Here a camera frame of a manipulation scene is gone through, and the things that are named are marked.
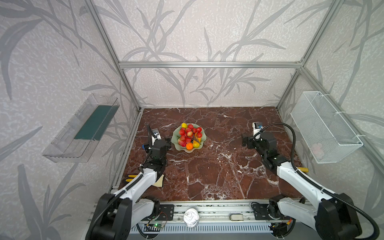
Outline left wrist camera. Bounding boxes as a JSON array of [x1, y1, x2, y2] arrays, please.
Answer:
[[151, 129, 162, 143]]

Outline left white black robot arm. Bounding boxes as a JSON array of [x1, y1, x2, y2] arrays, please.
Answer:
[[85, 125, 172, 240]]

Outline grey clip on rail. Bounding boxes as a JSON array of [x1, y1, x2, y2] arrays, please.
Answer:
[[230, 214, 244, 222]]

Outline white wire mesh basket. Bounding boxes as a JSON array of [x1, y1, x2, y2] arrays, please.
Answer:
[[291, 91, 364, 164]]

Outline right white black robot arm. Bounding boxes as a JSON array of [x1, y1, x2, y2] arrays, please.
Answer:
[[242, 122, 380, 240]]

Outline small orange fake fruit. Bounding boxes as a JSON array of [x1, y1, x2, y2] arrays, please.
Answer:
[[186, 143, 194, 151]]

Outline red fake grape bunch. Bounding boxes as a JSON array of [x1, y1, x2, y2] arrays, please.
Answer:
[[177, 124, 203, 149]]

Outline clear plastic wall bin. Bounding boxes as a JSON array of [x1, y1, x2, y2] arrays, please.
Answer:
[[42, 94, 120, 163]]

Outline aluminium front rail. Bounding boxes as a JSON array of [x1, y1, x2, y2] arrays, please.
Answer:
[[86, 200, 331, 224]]

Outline green spatula yellow handle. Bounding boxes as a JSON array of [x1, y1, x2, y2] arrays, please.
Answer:
[[298, 167, 309, 173]]

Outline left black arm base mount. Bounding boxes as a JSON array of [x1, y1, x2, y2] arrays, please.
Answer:
[[143, 198, 175, 221]]

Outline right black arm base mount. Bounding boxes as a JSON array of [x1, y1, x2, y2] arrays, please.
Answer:
[[251, 195, 291, 221]]

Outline green yellow fake mango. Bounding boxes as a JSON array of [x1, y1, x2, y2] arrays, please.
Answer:
[[193, 141, 200, 148]]

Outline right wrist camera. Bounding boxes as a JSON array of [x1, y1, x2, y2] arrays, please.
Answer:
[[252, 122, 263, 135]]

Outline round clear lid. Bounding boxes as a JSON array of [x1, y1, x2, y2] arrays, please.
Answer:
[[183, 208, 200, 228]]

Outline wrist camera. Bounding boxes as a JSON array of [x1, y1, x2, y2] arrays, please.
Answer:
[[252, 122, 263, 135], [151, 129, 162, 143]]

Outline pink object in basket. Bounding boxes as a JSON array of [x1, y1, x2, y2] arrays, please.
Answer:
[[311, 143, 325, 160]]

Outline light green scalloped fruit bowl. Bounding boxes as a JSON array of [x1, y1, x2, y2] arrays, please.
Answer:
[[171, 123, 207, 153]]

